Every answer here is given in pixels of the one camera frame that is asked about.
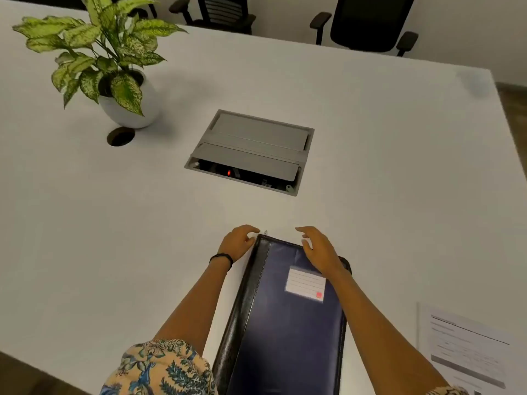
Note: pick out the person's left hand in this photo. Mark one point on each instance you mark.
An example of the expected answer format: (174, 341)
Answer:
(236, 242)

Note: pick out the person's right hand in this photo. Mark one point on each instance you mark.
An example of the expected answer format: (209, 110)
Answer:
(323, 255)

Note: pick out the blue zippered folder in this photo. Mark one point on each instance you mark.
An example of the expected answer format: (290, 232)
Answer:
(288, 345)

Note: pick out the printed paper sheet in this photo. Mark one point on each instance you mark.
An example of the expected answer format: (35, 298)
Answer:
(465, 349)

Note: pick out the person's right forearm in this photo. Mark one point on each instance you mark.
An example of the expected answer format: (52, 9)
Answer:
(379, 341)

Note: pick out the person's left forearm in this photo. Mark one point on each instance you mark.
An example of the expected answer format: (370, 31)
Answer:
(193, 308)

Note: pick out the black wristband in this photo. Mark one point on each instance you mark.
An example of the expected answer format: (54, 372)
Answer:
(222, 256)

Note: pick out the floral patterned dress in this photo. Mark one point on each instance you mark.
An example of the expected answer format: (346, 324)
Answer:
(156, 374)

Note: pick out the green variegated leafy plant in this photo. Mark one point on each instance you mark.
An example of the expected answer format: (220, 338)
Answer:
(125, 90)

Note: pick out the black ribbed-back office chair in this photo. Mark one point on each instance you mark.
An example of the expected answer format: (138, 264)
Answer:
(218, 12)

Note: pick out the black plain-back office chair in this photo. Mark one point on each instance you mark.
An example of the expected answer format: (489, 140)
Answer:
(370, 24)

